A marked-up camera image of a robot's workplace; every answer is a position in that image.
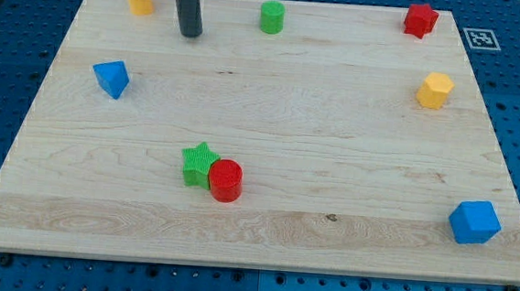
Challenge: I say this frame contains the green cylinder block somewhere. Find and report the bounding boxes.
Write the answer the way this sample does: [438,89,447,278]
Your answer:
[260,0,286,35]

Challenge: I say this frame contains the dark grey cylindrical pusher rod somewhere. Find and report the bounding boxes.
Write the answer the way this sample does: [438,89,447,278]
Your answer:
[176,0,203,38]

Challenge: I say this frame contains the yellow hexagon block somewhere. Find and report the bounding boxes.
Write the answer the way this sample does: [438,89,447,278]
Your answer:
[416,72,454,109]

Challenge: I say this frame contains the blue cube block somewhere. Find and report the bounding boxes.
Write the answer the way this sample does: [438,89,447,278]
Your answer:
[449,200,502,244]

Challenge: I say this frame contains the blue triangle block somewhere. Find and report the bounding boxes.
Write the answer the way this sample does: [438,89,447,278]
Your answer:
[92,60,130,100]

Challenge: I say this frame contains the red cylinder block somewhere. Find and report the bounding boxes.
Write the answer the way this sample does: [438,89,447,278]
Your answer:
[208,159,244,203]

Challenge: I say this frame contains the black bolt left front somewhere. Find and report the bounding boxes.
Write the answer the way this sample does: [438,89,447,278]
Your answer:
[0,253,14,268]

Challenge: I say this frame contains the red star block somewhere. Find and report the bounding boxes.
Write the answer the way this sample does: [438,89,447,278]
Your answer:
[404,3,439,39]

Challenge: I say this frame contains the green star block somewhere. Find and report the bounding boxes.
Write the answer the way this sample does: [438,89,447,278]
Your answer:
[181,142,221,190]

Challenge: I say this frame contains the white fiducial marker tag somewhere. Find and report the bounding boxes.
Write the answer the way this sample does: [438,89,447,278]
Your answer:
[462,27,501,51]

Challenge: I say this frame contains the light wooden board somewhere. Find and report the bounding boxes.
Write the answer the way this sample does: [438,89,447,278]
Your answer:
[0,0,520,286]

